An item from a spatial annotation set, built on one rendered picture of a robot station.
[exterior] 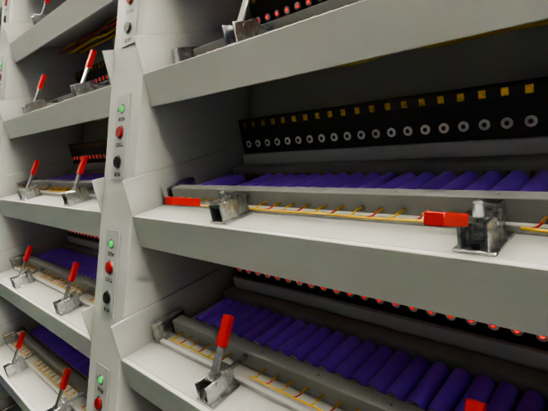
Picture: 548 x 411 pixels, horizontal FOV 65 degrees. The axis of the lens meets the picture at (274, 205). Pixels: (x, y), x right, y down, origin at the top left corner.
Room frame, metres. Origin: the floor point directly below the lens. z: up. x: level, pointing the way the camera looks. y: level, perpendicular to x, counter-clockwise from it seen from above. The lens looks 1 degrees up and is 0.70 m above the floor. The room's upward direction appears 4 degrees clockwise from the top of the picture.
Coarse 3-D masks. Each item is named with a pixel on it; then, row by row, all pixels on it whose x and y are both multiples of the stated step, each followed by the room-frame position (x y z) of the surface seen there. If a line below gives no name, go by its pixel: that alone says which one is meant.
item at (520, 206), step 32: (192, 192) 0.57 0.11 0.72; (256, 192) 0.48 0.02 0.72; (288, 192) 0.45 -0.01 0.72; (320, 192) 0.42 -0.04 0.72; (352, 192) 0.39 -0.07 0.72; (384, 192) 0.37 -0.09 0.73; (416, 192) 0.35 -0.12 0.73; (448, 192) 0.34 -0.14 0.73; (480, 192) 0.32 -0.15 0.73; (512, 192) 0.31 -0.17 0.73; (544, 192) 0.30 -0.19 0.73
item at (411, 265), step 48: (432, 144) 0.46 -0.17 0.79; (480, 144) 0.43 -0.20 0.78; (528, 144) 0.40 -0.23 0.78; (144, 192) 0.59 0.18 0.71; (144, 240) 0.58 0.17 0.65; (192, 240) 0.50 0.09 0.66; (240, 240) 0.43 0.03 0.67; (288, 240) 0.38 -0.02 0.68; (336, 240) 0.35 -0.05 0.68; (384, 240) 0.33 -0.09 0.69; (432, 240) 0.31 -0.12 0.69; (528, 240) 0.28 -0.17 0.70; (336, 288) 0.36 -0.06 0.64; (384, 288) 0.33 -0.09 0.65; (432, 288) 0.30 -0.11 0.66; (480, 288) 0.28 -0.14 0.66; (528, 288) 0.25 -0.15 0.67
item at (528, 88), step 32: (416, 96) 0.47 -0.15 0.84; (448, 96) 0.44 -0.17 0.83; (480, 96) 0.42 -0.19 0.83; (512, 96) 0.40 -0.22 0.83; (544, 96) 0.39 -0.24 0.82; (256, 128) 0.65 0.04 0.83; (288, 128) 0.60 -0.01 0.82; (320, 128) 0.57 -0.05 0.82; (352, 128) 0.53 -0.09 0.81; (384, 128) 0.50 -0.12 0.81; (416, 128) 0.48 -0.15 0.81; (512, 128) 0.41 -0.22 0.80; (544, 128) 0.39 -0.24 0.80
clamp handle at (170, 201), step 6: (222, 192) 0.46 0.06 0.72; (168, 198) 0.42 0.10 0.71; (174, 198) 0.42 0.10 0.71; (180, 198) 0.42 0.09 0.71; (186, 198) 0.43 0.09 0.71; (192, 198) 0.43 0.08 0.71; (198, 198) 0.44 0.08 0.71; (222, 198) 0.47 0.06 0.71; (168, 204) 0.42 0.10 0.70; (174, 204) 0.42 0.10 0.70; (180, 204) 0.42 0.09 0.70; (186, 204) 0.43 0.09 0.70; (192, 204) 0.43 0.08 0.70; (198, 204) 0.44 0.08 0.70; (204, 204) 0.45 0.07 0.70; (210, 204) 0.45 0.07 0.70; (216, 204) 0.46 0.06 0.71
